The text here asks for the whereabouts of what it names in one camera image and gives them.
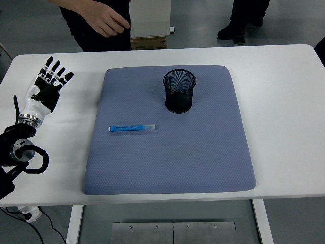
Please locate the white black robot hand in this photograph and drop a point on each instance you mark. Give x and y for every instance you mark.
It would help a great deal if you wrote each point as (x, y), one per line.
(33, 104)

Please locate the blue marker pen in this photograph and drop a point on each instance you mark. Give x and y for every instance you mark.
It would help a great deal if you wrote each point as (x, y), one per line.
(127, 127)

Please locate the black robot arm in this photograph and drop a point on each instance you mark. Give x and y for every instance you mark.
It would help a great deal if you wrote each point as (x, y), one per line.
(20, 129)

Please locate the person's hand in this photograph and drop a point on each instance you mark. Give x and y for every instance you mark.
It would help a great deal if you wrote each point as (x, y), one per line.
(106, 19)

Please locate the black mesh pen holder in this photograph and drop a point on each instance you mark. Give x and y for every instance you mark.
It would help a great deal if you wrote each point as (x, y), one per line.
(179, 101)

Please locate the person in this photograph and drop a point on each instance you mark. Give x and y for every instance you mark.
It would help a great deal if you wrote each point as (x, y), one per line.
(76, 28)

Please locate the white power strip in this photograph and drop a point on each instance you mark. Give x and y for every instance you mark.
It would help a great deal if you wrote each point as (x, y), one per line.
(30, 214)

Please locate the white table leg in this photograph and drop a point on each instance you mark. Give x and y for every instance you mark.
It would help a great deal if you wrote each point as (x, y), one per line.
(74, 226)
(262, 223)

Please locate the cardboard box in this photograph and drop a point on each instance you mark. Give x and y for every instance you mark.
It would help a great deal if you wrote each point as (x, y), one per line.
(148, 43)

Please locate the blue-grey padded mat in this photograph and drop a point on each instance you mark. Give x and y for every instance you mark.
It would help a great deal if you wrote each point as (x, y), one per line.
(165, 157)

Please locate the white cabinet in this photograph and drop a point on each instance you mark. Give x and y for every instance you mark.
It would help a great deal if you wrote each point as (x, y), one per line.
(149, 17)

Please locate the white cabinet base bar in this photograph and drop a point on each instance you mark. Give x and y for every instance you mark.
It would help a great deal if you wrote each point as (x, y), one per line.
(171, 29)

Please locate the grey metal plate with screws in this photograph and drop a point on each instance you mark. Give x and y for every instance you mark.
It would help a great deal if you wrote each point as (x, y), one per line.
(152, 233)

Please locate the person's legs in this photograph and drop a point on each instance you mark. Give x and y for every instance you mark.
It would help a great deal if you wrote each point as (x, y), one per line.
(243, 15)

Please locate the black object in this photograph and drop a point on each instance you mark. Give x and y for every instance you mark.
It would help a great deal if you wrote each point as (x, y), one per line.
(321, 45)

